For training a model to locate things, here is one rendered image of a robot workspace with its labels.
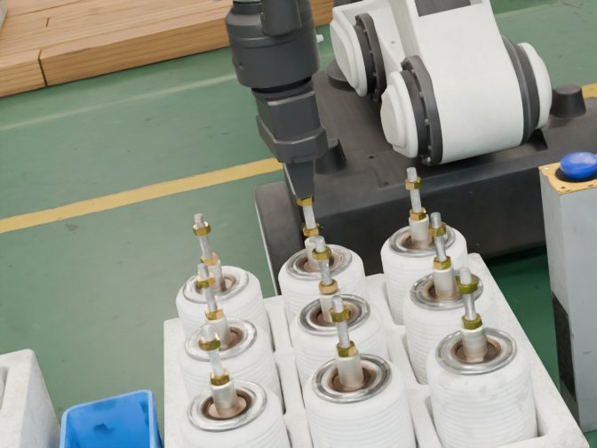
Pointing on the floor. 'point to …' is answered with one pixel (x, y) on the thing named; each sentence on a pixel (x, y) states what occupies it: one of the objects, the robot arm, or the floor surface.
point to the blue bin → (113, 423)
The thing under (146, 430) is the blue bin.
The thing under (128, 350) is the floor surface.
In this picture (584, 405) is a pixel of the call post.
